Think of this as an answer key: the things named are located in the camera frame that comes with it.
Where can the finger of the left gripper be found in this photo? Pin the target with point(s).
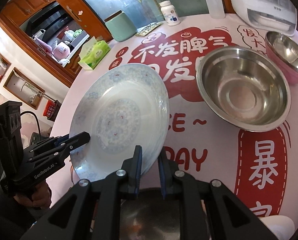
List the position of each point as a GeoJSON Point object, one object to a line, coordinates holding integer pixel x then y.
{"type": "Point", "coordinates": [70, 144]}
{"type": "Point", "coordinates": [47, 143]}

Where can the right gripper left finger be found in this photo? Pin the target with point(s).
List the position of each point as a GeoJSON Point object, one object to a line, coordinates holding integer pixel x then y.
{"type": "Point", "coordinates": [91, 210]}

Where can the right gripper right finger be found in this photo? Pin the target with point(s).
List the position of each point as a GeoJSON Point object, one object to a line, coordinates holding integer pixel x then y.
{"type": "Point", "coordinates": [208, 210]}

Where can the blue floral porcelain plate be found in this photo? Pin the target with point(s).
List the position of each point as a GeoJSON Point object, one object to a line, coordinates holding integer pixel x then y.
{"type": "Point", "coordinates": [125, 107]}

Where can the large stainless steel bowl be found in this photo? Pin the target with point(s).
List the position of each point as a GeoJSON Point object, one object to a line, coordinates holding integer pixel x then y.
{"type": "Point", "coordinates": [244, 88]}

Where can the pink bowl with steel liner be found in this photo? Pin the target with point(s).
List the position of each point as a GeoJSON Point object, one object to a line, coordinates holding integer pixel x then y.
{"type": "Point", "coordinates": [283, 51]}

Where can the white plastic plate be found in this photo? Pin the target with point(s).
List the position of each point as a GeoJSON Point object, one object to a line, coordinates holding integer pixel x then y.
{"type": "Point", "coordinates": [282, 227]}

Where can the small stainless steel bowl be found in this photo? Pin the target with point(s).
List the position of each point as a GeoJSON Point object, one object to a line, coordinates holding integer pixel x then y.
{"type": "Point", "coordinates": [154, 216]}

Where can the person's left hand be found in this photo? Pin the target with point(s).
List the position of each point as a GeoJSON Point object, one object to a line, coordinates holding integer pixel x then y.
{"type": "Point", "coordinates": [40, 199]}

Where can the red crate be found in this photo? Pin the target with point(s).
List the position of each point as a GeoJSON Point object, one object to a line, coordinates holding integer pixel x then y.
{"type": "Point", "coordinates": [51, 110]}

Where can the green tissue pack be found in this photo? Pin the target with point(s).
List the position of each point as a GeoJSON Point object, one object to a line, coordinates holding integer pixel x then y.
{"type": "Point", "coordinates": [92, 52]}

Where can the teal ceramic canister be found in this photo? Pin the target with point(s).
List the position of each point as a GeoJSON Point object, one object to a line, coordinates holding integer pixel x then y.
{"type": "Point", "coordinates": [120, 26]}

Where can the patterned coaster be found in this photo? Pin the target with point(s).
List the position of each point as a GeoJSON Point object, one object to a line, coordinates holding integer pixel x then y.
{"type": "Point", "coordinates": [144, 31]}

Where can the white pill bottle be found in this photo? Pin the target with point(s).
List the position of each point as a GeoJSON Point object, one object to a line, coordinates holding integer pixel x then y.
{"type": "Point", "coordinates": [169, 13]}

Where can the white squeeze bottle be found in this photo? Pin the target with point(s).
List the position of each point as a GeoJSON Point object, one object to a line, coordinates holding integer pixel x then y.
{"type": "Point", "coordinates": [216, 9]}

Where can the white sterilizer cabinet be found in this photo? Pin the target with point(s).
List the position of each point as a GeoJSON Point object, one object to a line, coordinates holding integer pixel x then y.
{"type": "Point", "coordinates": [271, 15]}

